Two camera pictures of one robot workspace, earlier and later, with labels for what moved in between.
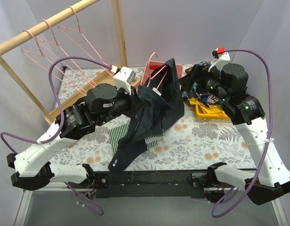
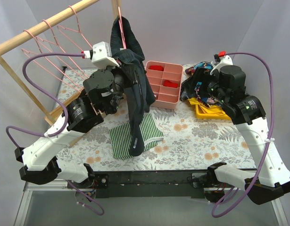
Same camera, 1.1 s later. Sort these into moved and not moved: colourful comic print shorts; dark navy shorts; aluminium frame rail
Moved: dark navy shorts
Not moved: aluminium frame rail; colourful comic print shorts
